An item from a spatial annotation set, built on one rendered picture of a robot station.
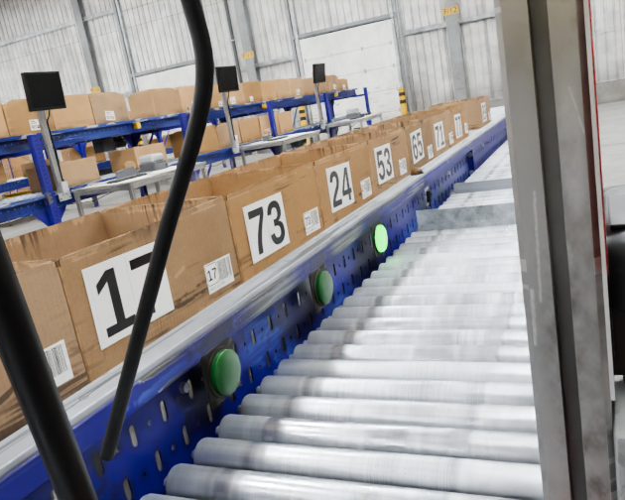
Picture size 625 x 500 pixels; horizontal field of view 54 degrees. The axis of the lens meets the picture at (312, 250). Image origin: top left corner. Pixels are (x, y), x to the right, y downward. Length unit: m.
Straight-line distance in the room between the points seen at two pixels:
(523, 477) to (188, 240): 0.59
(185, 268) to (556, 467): 0.72
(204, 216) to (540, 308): 0.77
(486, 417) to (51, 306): 0.57
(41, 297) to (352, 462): 0.42
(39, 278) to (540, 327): 0.59
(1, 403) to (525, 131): 0.62
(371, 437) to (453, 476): 0.14
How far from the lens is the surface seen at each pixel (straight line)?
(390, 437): 0.85
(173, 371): 0.88
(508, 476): 0.76
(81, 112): 7.44
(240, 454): 0.88
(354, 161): 1.70
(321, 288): 1.26
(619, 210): 0.40
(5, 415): 0.78
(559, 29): 0.33
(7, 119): 6.77
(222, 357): 0.95
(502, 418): 0.87
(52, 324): 0.81
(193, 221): 1.02
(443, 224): 1.93
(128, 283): 0.90
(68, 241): 1.22
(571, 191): 0.34
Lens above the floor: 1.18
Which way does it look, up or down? 13 degrees down
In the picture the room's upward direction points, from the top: 10 degrees counter-clockwise
